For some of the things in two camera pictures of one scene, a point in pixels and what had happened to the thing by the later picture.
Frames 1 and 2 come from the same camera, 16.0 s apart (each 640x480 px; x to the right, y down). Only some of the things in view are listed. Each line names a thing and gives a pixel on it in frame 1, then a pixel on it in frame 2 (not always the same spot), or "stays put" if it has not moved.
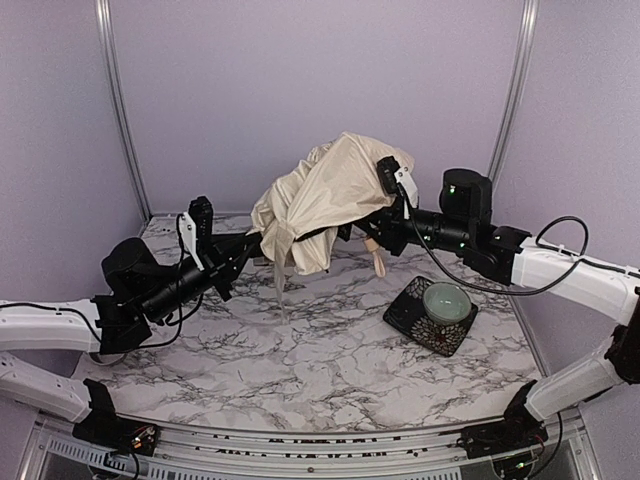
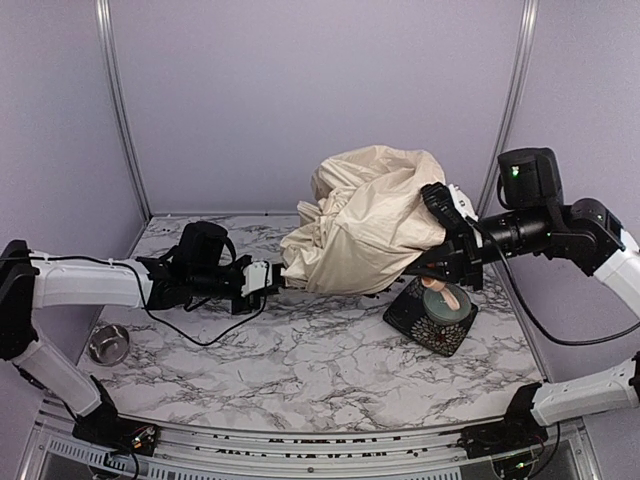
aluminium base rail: [55, 452] stays put
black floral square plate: [406, 313] stays put
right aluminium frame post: [515, 86] stays put
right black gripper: [385, 228] to [467, 255]
